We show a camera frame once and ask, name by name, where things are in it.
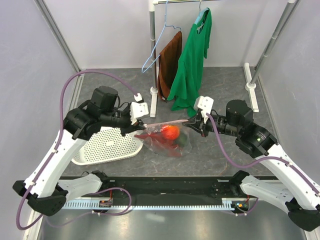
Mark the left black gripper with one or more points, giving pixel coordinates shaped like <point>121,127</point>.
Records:
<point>129,128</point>

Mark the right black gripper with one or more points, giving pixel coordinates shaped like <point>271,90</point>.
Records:
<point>197,123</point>

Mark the green toy avocado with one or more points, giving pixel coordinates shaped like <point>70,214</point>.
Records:
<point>182,140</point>

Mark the red toy tomato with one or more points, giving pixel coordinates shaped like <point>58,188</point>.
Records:
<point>170,132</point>

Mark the clear zip top bag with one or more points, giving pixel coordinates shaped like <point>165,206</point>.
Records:
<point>156,128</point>

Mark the red toy lobster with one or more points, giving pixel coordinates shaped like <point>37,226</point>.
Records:
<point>159,145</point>

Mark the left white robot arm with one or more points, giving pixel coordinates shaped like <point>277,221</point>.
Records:
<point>45,191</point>

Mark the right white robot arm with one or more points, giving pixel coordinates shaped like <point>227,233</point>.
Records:
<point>300,196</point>

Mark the white perforated plastic basket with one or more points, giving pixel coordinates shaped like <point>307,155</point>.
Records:
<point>107,145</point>

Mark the brown hanging cloth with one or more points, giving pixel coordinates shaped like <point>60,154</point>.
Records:
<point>168,65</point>

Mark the green t-shirt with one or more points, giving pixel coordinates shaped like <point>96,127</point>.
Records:
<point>188,80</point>

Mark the light blue clothes hanger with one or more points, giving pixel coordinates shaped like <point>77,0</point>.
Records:
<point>201,12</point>

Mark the metal clothes rack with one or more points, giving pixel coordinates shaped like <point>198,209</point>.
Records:
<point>250,78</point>

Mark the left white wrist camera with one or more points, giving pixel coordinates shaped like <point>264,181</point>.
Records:
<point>138,109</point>

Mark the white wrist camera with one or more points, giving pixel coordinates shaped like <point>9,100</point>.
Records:
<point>138,109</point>
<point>204,104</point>

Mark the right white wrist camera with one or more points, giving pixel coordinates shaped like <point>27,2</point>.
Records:
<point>204,104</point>

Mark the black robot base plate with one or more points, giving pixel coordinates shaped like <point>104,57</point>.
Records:
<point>176,191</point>

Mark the slotted cable duct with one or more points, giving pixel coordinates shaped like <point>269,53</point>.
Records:
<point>95,204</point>

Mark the blue wire hanger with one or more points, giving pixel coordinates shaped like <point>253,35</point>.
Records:
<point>150,62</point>

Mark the aluminium frame post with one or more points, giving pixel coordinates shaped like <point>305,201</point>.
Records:
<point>46,13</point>

